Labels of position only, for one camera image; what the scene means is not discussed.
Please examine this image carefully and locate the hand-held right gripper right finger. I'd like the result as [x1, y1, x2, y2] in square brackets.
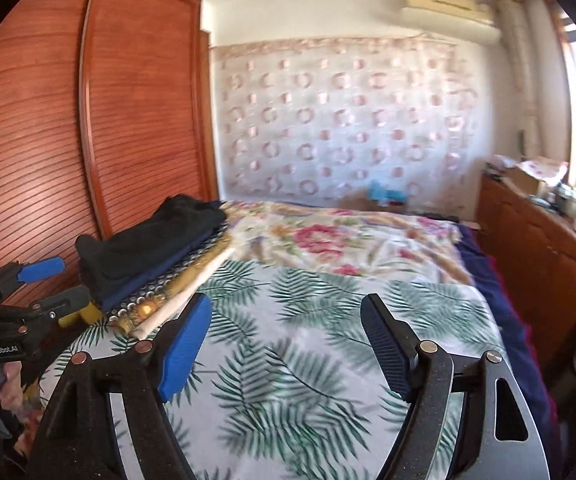
[360, 294, 551, 480]

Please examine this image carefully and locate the wooden sideboard cabinet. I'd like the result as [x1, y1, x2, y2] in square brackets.
[475, 172, 576, 367]

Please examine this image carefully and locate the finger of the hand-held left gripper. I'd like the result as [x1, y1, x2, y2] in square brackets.
[0, 285, 91, 332]
[0, 257, 66, 302]

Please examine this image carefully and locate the yellow patterned folded garment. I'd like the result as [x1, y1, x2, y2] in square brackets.
[116, 237, 232, 336]

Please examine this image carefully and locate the cardboard box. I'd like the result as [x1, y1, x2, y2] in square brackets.
[505, 165, 545, 197]

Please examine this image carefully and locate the black t-shirt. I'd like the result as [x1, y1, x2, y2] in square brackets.
[75, 194, 229, 307]

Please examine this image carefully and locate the navy blue blanket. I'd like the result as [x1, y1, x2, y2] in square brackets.
[455, 222, 565, 461]

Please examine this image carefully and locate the circle patterned sheer curtain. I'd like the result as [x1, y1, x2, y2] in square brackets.
[210, 35, 485, 211]

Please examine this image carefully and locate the white window curtain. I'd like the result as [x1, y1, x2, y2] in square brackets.
[497, 0, 545, 162]

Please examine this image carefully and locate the white folded garment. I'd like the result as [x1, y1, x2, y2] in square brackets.
[132, 247, 237, 342]

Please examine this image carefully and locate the polka dot cloth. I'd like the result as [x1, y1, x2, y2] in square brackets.
[518, 157, 570, 187]

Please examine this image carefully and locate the leaf print bed sheet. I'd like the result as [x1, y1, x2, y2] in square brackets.
[38, 259, 510, 480]

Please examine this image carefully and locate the floral blanket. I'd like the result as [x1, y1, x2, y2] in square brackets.
[220, 199, 475, 289]

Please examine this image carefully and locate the wall air conditioner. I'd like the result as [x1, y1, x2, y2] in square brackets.
[400, 0, 502, 37]

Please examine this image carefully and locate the wooden slatted wardrobe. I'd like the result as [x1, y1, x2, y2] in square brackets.
[0, 0, 221, 312]

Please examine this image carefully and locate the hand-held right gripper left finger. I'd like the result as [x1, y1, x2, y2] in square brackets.
[26, 292, 212, 480]

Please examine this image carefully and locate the blue toy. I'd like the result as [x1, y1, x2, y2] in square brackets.
[367, 180, 409, 206]

